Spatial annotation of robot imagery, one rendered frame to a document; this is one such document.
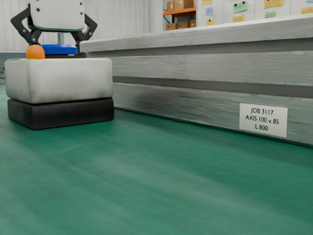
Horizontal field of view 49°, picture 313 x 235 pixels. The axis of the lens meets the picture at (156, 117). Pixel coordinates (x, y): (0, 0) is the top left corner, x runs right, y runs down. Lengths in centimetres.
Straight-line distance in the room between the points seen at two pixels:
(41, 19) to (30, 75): 37
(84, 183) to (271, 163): 10
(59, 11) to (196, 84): 41
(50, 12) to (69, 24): 4
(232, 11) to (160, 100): 351
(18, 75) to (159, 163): 18
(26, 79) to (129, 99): 13
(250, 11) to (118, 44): 334
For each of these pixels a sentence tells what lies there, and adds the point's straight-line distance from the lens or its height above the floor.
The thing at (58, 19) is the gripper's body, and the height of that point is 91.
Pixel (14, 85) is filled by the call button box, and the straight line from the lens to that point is 35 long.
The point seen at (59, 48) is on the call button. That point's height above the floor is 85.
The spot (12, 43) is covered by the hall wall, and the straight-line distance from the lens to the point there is 1229.
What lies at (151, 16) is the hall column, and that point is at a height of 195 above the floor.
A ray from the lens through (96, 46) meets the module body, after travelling 45.
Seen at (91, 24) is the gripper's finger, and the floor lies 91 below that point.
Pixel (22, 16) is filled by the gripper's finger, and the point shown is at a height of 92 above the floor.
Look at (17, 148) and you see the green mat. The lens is 25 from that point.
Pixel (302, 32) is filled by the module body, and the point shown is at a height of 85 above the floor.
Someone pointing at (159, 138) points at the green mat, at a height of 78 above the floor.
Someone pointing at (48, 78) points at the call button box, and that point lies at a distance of 31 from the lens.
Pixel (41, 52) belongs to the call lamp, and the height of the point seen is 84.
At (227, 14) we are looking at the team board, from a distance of 386.
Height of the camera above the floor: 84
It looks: 9 degrees down
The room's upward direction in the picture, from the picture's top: 1 degrees counter-clockwise
